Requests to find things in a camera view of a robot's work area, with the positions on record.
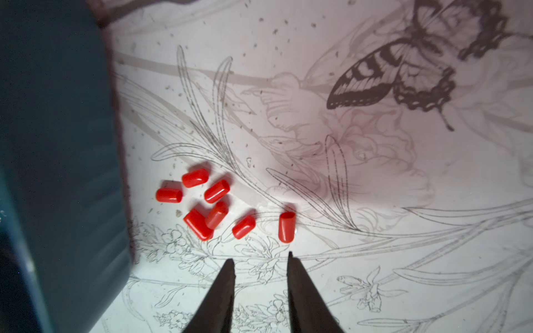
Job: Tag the teal storage box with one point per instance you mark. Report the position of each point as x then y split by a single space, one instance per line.
65 253

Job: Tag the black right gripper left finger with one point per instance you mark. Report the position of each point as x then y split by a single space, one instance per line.
215 312

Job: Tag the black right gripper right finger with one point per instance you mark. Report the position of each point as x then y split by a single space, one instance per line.
307 309

